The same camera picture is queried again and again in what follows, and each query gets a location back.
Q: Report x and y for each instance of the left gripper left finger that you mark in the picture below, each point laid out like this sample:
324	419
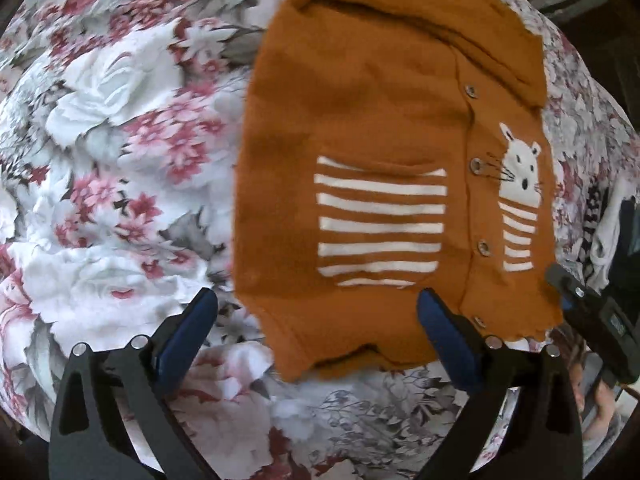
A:
88	437

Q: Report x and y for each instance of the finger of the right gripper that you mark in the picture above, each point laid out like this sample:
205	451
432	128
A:
601	323

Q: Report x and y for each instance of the black white striped cloth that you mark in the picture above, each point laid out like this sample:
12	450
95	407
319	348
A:
602	230

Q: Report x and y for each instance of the orange baby garment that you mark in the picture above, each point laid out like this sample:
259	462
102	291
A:
391	146

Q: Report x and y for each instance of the floral bed sheet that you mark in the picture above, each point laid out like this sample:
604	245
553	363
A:
121	130

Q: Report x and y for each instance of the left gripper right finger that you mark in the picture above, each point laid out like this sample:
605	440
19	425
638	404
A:
543	439

